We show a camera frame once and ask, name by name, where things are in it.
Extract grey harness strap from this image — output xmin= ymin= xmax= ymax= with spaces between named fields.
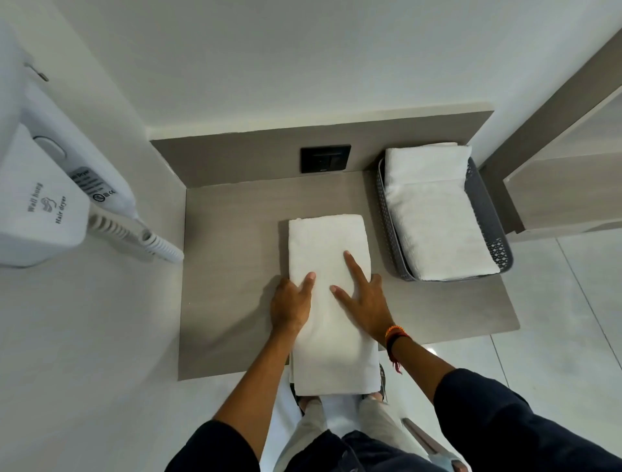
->
xmin=401 ymin=417 xmax=469 ymax=472

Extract long white towel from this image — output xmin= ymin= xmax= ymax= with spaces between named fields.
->
xmin=288 ymin=214 xmax=383 ymax=397

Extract white wall hair dryer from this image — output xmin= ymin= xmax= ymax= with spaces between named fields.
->
xmin=0 ymin=19 xmax=140 ymax=220

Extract black and red thread wristband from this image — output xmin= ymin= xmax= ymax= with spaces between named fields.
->
xmin=386 ymin=332 xmax=413 ymax=375

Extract wooden back panel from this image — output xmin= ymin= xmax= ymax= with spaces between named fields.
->
xmin=150 ymin=110 xmax=494 ymax=189

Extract person's right hand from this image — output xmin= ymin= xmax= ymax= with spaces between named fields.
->
xmin=330 ymin=250 xmax=397 ymax=344

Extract grey perforated plastic basket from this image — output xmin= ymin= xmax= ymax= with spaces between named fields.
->
xmin=375 ymin=156 xmax=515 ymax=283

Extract person's left hand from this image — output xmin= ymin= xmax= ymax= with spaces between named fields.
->
xmin=270 ymin=271 xmax=317 ymax=337

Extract white hair dryer holder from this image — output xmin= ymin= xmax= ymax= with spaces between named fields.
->
xmin=0 ymin=124 xmax=91 ymax=268

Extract dark navy shirt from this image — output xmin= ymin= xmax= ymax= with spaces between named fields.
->
xmin=164 ymin=368 xmax=622 ymax=472

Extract person's right forearm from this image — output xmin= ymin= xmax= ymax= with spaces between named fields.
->
xmin=388 ymin=336 xmax=456 ymax=405

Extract small folded white towel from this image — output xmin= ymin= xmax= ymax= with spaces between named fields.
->
xmin=384 ymin=142 xmax=473 ymax=187

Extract wooden cabinet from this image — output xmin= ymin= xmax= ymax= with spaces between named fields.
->
xmin=478 ymin=29 xmax=622 ymax=244

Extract beige trousers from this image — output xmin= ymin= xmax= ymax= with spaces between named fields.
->
xmin=273 ymin=395 xmax=429 ymax=472

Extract black wall socket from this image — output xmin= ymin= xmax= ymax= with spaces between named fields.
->
xmin=300 ymin=144 xmax=352 ymax=175

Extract large folded white towel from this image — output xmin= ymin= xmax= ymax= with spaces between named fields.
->
xmin=385 ymin=179 xmax=501 ymax=282

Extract person's left forearm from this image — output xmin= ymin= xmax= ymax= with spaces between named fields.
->
xmin=213 ymin=325 xmax=303 ymax=460

